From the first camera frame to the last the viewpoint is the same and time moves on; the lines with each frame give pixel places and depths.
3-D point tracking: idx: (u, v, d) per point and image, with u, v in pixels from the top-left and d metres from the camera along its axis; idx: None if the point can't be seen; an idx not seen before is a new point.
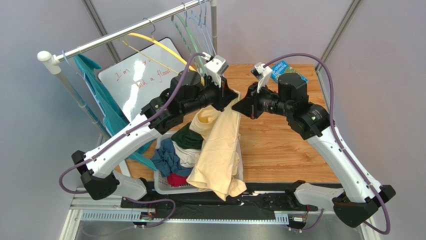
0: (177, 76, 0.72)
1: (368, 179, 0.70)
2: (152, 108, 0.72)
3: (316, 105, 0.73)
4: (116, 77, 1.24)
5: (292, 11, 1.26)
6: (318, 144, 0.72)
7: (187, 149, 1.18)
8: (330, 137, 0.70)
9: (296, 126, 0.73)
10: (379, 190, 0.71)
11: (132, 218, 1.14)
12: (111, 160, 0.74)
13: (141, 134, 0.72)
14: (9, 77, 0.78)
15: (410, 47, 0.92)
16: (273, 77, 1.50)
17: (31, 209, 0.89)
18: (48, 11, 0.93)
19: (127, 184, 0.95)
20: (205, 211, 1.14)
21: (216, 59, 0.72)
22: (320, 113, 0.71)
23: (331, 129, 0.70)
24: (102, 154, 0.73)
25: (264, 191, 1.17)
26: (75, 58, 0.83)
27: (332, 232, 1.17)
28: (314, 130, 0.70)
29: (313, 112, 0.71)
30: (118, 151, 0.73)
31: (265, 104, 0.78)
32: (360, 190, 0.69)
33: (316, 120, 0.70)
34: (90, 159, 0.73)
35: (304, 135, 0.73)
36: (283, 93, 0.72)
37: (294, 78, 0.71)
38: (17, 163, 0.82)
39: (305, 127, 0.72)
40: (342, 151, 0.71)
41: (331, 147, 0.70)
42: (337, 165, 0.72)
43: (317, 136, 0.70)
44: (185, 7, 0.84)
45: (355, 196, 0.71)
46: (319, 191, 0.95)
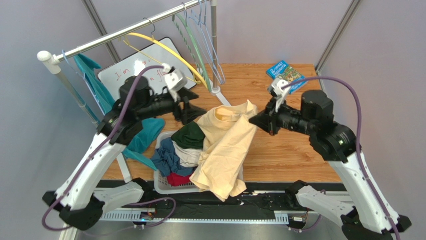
0: (125, 84, 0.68)
1: (387, 211, 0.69)
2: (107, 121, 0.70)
3: (342, 126, 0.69)
4: (116, 77, 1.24)
5: (292, 11, 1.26)
6: (341, 170, 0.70)
7: (187, 149, 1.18)
8: (355, 166, 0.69)
9: (320, 148, 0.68)
10: (396, 221, 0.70)
11: (131, 218, 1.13)
12: (85, 189, 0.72)
13: (104, 154, 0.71)
14: (9, 77, 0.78)
15: (410, 47, 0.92)
16: (273, 77, 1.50)
17: (31, 209, 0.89)
18: (48, 11, 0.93)
19: (118, 198, 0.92)
20: (205, 211, 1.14)
21: (174, 74, 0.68)
22: (348, 135, 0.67)
23: (357, 156, 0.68)
24: (73, 187, 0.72)
25: (264, 191, 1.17)
26: (75, 58, 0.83)
27: (332, 232, 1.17)
28: (340, 156, 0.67)
29: (340, 135, 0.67)
30: (87, 179, 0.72)
31: (286, 122, 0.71)
32: (378, 222, 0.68)
33: (344, 144, 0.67)
34: (62, 196, 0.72)
35: (327, 157, 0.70)
36: (307, 111, 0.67)
37: (319, 96, 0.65)
38: (18, 164, 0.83)
39: (330, 150, 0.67)
40: (365, 180, 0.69)
41: (355, 175, 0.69)
42: (357, 194, 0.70)
43: (342, 162, 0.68)
44: (185, 7, 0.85)
45: (371, 225, 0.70)
46: (324, 202, 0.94)
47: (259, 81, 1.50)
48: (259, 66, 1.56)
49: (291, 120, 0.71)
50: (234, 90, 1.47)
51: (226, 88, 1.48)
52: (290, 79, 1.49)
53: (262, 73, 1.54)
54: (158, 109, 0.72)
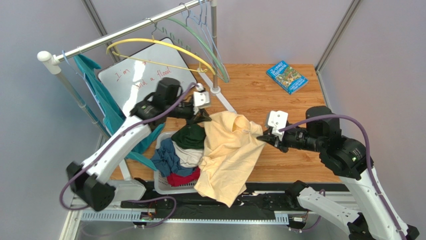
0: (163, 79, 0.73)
1: (398, 224, 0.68)
2: (140, 106, 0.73)
3: (351, 141, 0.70)
4: (116, 78, 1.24)
5: (292, 11, 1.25)
6: (354, 186, 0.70)
7: (187, 149, 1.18)
8: (367, 182, 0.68)
9: (332, 165, 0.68)
10: (405, 232, 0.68)
11: (132, 218, 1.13)
12: (112, 162, 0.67)
13: (137, 131, 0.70)
14: (9, 77, 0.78)
15: (410, 48, 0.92)
16: (273, 77, 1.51)
17: (31, 209, 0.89)
18: (47, 10, 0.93)
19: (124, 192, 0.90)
20: (205, 211, 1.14)
21: (203, 96, 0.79)
22: (360, 151, 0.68)
23: (369, 171, 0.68)
24: (102, 157, 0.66)
25: (264, 191, 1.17)
26: (76, 58, 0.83)
27: (332, 232, 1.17)
28: (353, 172, 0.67)
29: (353, 151, 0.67)
30: (120, 150, 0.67)
31: (292, 143, 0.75)
32: (389, 235, 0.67)
33: (356, 161, 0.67)
34: (90, 164, 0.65)
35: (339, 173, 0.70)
36: (313, 127, 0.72)
37: (323, 112, 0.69)
38: (17, 164, 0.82)
39: (342, 166, 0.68)
40: (378, 195, 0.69)
41: (368, 191, 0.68)
42: (370, 208, 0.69)
43: (356, 179, 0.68)
44: (186, 7, 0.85)
45: (381, 236, 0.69)
46: (328, 207, 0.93)
47: (259, 81, 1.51)
48: (259, 66, 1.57)
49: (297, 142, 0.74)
50: (234, 91, 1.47)
51: (226, 89, 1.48)
52: (289, 79, 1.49)
53: (262, 73, 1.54)
54: (177, 111, 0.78)
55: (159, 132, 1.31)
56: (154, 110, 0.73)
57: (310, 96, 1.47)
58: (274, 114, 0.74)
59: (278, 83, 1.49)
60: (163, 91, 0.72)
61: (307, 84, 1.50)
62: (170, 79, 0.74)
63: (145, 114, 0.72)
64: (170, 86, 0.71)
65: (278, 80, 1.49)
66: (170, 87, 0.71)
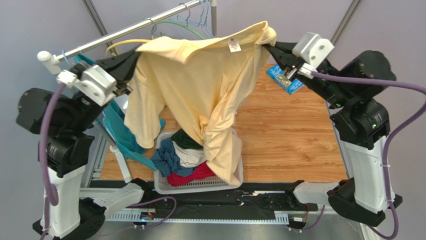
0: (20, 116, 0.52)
1: (390, 195, 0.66)
2: (43, 149, 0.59)
3: (378, 105, 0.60)
4: None
5: (292, 11, 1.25)
6: (361, 154, 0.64)
7: (187, 149, 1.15)
8: (378, 153, 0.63)
9: (347, 130, 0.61)
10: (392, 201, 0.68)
11: (131, 218, 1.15)
12: (64, 215, 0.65)
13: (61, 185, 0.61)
14: (9, 77, 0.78)
15: (411, 47, 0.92)
16: (273, 77, 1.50)
17: (31, 209, 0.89)
18: (47, 11, 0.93)
19: (119, 201, 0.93)
20: (205, 211, 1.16)
21: (91, 89, 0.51)
22: (383, 118, 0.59)
23: (383, 144, 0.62)
24: (50, 219, 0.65)
25: (264, 192, 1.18)
26: (76, 58, 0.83)
27: (332, 232, 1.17)
28: (369, 142, 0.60)
29: (376, 117, 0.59)
30: (61, 207, 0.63)
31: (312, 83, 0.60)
32: (377, 202, 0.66)
33: (376, 128, 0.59)
34: (46, 229, 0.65)
35: (348, 137, 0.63)
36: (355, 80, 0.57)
37: (380, 67, 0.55)
38: (15, 164, 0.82)
39: (358, 132, 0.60)
40: (382, 167, 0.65)
41: (375, 161, 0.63)
42: (367, 174, 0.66)
43: (367, 148, 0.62)
44: (187, 7, 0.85)
45: (368, 203, 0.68)
46: (315, 187, 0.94)
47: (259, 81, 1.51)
48: None
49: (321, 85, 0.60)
50: None
51: None
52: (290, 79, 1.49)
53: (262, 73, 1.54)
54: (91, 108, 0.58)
55: (159, 132, 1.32)
56: (58, 146, 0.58)
57: (310, 96, 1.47)
58: (314, 43, 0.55)
59: (278, 83, 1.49)
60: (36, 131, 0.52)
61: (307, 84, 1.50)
62: (30, 106, 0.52)
63: (53, 156, 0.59)
64: (37, 122, 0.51)
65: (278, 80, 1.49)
66: (34, 125, 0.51)
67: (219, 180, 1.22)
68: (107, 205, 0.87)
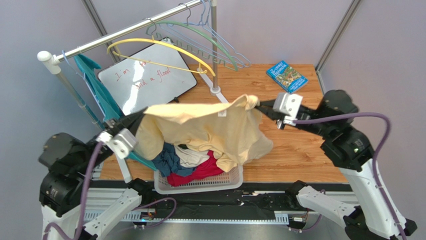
0: (45, 150, 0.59)
1: (397, 217, 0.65)
2: (44, 192, 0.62)
3: (357, 130, 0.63)
4: (116, 78, 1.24)
5: (291, 11, 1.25)
6: (354, 178, 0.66)
7: (187, 149, 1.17)
8: (368, 174, 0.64)
9: (334, 155, 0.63)
10: (404, 226, 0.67)
11: (132, 218, 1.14)
12: None
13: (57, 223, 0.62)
14: (9, 77, 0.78)
15: (409, 47, 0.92)
16: (273, 77, 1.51)
17: (31, 209, 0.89)
18: (48, 11, 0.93)
19: (112, 220, 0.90)
20: (205, 211, 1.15)
21: (119, 145, 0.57)
22: (363, 142, 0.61)
23: (371, 165, 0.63)
24: None
25: (264, 191, 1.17)
26: (76, 58, 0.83)
27: (332, 232, 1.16)
28: (354, 164, 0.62)
29: (356, 142, 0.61)
30: None
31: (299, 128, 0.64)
32: (386, 228, 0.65)
33: (359, 152, 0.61)
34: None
35: (338, 163, 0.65)
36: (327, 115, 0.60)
37: (344, 100, 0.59)
38: (17, 164, 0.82)
39: (344, 157, 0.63)
40: (378, 187, 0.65)
41: (368, 183, 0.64)
42: (367, 199, 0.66)
43: (357, 171, 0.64)
44: (187, 6, 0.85)
45: (379, 230, 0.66)
46: (325, 202, 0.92)
47: (259, 81, 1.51)
48: (259, 66, 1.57)
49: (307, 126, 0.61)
50: (234, 91, 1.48)
51: (226, 88, 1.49)
52: (290, 79, 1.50)
53: (262, 73, 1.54)
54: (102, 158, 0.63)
55: None
56: (59, 189, 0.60)
57: (309, 96, 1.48)
58: (288, 100, 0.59)
59: (278, 83, 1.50)
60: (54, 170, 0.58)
61: (307, 83, 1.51)
62: (54, 146, 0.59)
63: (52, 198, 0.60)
64: (59, 160, 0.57)
65: (278, 80, 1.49)
66: (56, 162, 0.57)
67: (219, 180, 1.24)
68: (98, 232, 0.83)
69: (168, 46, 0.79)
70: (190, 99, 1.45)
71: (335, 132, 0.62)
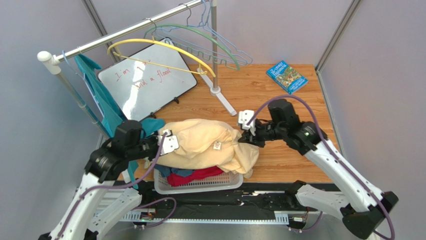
0: (122, 123, 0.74)
1: (367, 187, 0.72)
2: (94, 159, 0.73)
3: (308, 121, 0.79)
4: (116, 78, 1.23)
5: (291, 11, 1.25)
6: (316, 159, 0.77)
7: None
8: (324, 151, 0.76)
9: (292, 143, 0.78)
10: (380, 196, 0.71)
11: (132, 218, 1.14)
12: (78, 227, 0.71)
13: (95, 191, 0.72)
14: (9, 76, 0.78)
15: (410, 47, 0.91)
16: (273, 77, 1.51)
17: (31, 209, 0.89)
18: (47, 11, 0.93)
19: (113, 218, 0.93)
20: (205, 211, 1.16)
21: (172, 142, 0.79)
22: (312, 128, 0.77)
23: (324, 143, 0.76)
24: (67, 227, 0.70)
25: (264, 191, 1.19)
26: (76, 58, 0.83)
27: (332, 232, 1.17)
28: (308, 145, 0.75)
29: (306, 128, 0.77)
30: (81, 218, 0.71)
31: (264, 136, 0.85)
32: (361, 199, 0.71)
33: (309, 135, 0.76)
34: (57, 237, 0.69)
35: (301, 151, 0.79)
36: (275, 115, 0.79)
37: (279, 100, 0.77)
38: (16, 165, 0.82)
39: (300, 143, 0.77)
40: (338, 162, 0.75)
41: (327, 159, 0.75)
42: (336, 176, 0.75)
43: (312, 150, 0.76)
44: (188, 6, 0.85)
45: (358, 204, 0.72)
46: (323, 197, 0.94)
47: (259, 81, 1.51)
48: (259, 66, 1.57)
49: (267, 133, 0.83)
50: (234, 91, 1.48)
51: (225, 89, 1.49)
52: (290, 79, 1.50)
53: (262, 73, 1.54)
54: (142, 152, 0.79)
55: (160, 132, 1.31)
56: (110, 158, 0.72)
57: (309, 96, 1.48)
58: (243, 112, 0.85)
59: (278, 83, 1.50)
60: (124, 138, 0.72)
61: (307, 83, 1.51)
62: (130, 123, 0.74)
63: (102, 165, 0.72)
64: (133, 131, 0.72)
65: (278, 80, 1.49)
66: (130, 131, 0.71)
67: (219, 180, 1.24)
68: (99, 229, 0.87)
69: (170, 47, 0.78)
70: (190, 99, 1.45)
71: (293, 128, 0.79)
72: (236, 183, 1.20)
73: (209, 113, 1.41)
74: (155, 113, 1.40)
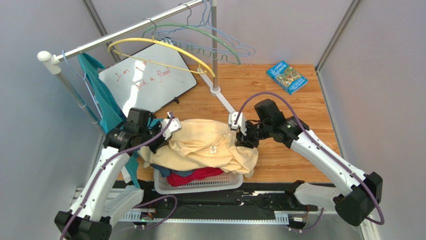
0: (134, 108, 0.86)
1: (349, 169, 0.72)
2: (112, 134, 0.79)
3: (292, 116, 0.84)
4: (116, 77, 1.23)
5: (291, 11, 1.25)
6: (299, 148, 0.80)
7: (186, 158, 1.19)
8: (306, 140, 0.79)
9: (277, 136, 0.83)
10: (363, 177, 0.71)
11: (132, 218, 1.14)
12: (101, 198, 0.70)
13: (116, 161, 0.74)
14: (10, 76, 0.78)
15: (409, 47, 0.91)
16: (273, 77, 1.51)
17: (31, 208, 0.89)
18: (47, 11, 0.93)
19: (123, 206, 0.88)
20: (205, 211, 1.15)
21: (175, 122, 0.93)
22: (295, 121, 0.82)
23: (305, 133, 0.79)
24: (89, 197, 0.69)
25: (264, 191, 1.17)
26: (79, 57, 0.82)
27: (332, 232, 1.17)
28: (290, 135, 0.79)
29: (289, 122, 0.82)
30: (103, 186, 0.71)
31: (256, 135, 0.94)
32: (343, 180, 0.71)
33: (291, 127, 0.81)
34: (79, 207, 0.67)
35: (287, 144, 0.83)
36: (260, 114, 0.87)
37: (263, 100, 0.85)
38: (16, 165, 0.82)
39: (285, 136, 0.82)
40: (319, 148, 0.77)
41: (309, 147, 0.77)
42: (320, 163, 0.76)
43: (294, 140, 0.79)
44: (188, 6, 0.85)
45: (343, 187, 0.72)
46: (318, 191, 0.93)
47: (259, 81, 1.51)
48: (259, 66, 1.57)
49: (257, 131, 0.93)
50: (234, 91, 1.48)
51: (225, 89, 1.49)
52: (289, 79, 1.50)
53: (262, 73, 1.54)
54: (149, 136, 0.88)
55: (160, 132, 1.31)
56: (127, 132, 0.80)
57: (310, 96, 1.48)
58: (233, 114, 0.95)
59: (278, 83, 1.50)
60: (137, 118, 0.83)
61: (307, 83, 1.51)
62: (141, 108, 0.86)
63: (121, 138, 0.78)
64: (144, 112, 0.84)
65: (278, 80, 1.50)
66: (143, 111, 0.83)
67: (219, 180, 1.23)
68: (112, 214, 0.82)
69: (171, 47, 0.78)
70: (190, 99, 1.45)
71: (278, 124, 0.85)
72: (235, 185, 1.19)
73: (209, 113, 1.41)
74: (155, 113, 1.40)
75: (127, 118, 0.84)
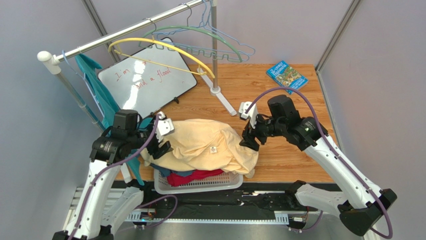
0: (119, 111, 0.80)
1: (366, 184, 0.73)
2: (98, 145, 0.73)
3: (308, 117, 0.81)
4: (116, 77, 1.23)
5: (291, 11, 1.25)
6: (315, 154, 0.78)
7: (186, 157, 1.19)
8: (324, 147, 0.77)
9: (292, 138, 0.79)
10: (379, 194, 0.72)
11: (132, 218, 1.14)
12: (95, 215, 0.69)
13: (106, 175, 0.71)
14: (10, 76, 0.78)
15: (409, 47, 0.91)
16: (273, 77, 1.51)
17: (31, 208, 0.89)
18: (47, 11, 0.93)
19: (122, 214, 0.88)
20: (205, 211, 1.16)
21: (168, 124, 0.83)
22: (312, 123, 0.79)
23: (323, 139, 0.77)
24: (83, 216, 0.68)
25: (264, 191, 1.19)
26: (77, 58, 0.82)
27: (332, 232, 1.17)
28: (308, 140, 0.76)
29: (306, 123, 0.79)
30: (96, 203, 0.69)
31: (265, 131, 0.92)
32: (360, 196, 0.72)
33: (310, 131, 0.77)
34: (74, 229, 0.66)
35: (300, 146, 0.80)
36: (274, 110, 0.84)
37: (279, 97, 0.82)
38: (16, 165, 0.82)
39: (300, 138, 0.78)
40: (338, 158, 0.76)
41: (327, 155, 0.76)
42: (336, 174, 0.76)
43: (311, 145, 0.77)
44: (188, 6, 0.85)
45: (356, 202, 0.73)
46: (320, 195, 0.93)
47: (259, 81, 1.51)
48: (259, 66, 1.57)
49: (267, 127, 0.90)
50: (234, 91, 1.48)
51: (226, 88, 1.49)
52: (289, 79, 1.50)
53: (262, 73, 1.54)
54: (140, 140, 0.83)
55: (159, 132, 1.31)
56: (114, 141, 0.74)
57: (310, 96, 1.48)
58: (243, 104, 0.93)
59: (278, 83, 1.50)
60: (122, 124, 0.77)
61: (307, 84, 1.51)
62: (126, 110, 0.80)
63: (108, 150, 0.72)
64: (128, 115, 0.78)
65: (278, 80, 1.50)
66: (128, 115, 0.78)
67: (219, 180, 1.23)
68: (112, 222, 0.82)
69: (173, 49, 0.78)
70: (190, 99, 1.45)
71: (292, 123, 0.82)
72: (235, 186, 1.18)
73: (209, 112, 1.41)
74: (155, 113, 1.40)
75: (114, 124, 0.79)
